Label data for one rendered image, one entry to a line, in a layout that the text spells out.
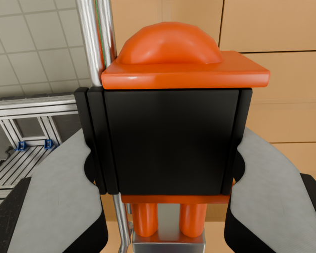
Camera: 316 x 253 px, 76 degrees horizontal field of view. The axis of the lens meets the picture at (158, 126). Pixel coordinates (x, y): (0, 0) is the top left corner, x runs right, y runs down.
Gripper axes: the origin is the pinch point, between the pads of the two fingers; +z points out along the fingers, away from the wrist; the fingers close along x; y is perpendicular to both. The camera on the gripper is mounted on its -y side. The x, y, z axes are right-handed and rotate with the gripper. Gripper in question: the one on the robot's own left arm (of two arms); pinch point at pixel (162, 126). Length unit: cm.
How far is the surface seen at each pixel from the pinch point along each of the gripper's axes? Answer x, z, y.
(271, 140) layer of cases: 50, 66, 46
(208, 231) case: 8.9, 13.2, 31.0
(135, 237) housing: -2.4, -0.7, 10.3
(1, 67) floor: -102, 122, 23
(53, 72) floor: -69, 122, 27
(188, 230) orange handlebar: 2.0, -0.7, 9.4
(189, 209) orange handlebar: 2.0, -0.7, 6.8
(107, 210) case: -11.1, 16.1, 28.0
